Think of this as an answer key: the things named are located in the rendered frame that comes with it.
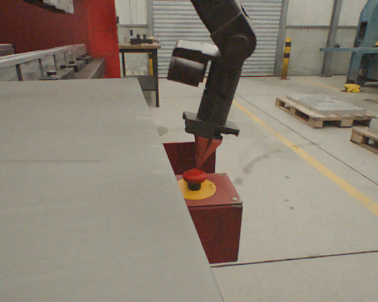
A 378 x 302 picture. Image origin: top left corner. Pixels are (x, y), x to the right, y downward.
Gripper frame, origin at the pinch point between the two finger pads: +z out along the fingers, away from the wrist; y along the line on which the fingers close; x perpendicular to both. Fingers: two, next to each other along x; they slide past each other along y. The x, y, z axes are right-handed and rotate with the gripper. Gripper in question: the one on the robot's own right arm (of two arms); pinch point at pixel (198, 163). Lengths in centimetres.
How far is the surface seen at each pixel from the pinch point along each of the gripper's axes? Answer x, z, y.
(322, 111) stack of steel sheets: -261, 7, -201
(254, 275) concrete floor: -44, 67, -53
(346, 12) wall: -711, -214, -462
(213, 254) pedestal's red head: 14.6, 9.7, -2.9
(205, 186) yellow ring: 9.4, 0.3, 0.3
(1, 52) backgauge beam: -83, 0, 75
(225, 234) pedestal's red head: 14.7, 5.5, -3.7
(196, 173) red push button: 9.9, -2.1, 2.5
